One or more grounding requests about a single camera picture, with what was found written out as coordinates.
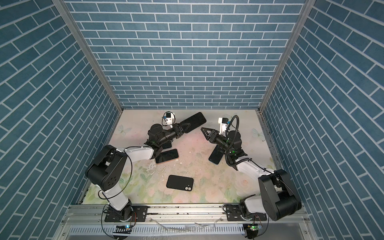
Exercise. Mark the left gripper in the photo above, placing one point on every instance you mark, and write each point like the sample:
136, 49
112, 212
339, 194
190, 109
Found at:
176, 131

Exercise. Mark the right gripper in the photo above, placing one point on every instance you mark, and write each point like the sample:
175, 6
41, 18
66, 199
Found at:
214, 136

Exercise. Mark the black phone case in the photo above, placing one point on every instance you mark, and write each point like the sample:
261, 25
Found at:
195, 123
180, 183

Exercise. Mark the blue-edged black phone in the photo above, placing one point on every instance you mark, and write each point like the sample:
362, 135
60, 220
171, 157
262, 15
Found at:
216, 155

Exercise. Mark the light blue phone case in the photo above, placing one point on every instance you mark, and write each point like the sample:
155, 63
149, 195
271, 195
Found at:
167, 146

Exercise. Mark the purple-edged black phone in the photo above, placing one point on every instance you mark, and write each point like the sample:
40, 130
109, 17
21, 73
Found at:
167, 156

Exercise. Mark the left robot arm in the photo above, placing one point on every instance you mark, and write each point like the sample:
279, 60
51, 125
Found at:
107, 167

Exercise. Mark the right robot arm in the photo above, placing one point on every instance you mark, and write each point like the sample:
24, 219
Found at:
279, 197

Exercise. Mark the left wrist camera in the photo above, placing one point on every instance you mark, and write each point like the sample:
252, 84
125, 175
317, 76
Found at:
168, 119

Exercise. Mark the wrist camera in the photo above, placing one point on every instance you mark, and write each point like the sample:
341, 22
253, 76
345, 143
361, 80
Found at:
168, 119
223, 122

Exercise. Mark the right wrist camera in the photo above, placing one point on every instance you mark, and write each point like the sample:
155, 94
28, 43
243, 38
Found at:
223, 122

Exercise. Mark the aluminium front rail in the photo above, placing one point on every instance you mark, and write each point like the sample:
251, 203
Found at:
163, 214

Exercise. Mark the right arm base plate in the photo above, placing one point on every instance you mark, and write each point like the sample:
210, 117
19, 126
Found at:
238, 212

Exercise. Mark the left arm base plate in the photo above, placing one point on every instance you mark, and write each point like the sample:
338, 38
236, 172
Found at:
128, 214

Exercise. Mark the white slotted cable duct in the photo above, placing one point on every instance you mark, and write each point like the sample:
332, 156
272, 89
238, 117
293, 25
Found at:
157, 230

